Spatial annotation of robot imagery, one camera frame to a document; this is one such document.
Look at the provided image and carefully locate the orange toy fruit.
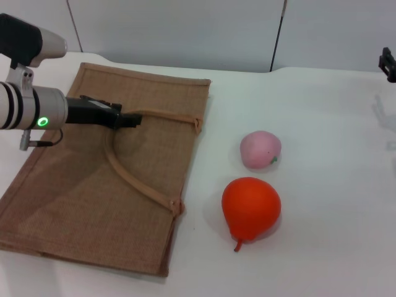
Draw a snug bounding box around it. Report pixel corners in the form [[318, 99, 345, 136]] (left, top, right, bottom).
[[221, 176, 282, 253]]

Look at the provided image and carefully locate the brown jute handbag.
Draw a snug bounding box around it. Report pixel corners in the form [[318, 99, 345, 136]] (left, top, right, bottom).
[[0, 62, 213, 278]]

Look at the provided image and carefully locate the pink toy peach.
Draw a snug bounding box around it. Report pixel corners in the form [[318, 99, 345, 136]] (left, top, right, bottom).
[[239, 129, 283, 170]]

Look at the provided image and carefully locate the left arm grey cable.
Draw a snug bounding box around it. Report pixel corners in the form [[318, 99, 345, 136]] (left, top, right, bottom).
[[19, 128, 64, 152]]

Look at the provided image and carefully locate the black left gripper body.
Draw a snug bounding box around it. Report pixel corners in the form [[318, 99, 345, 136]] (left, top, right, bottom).
[[64, 95, 123, 131]]

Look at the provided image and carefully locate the dark vertical wall strip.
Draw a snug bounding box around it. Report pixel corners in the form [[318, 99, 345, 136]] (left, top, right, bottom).
[[270, 0, 289, 73]]

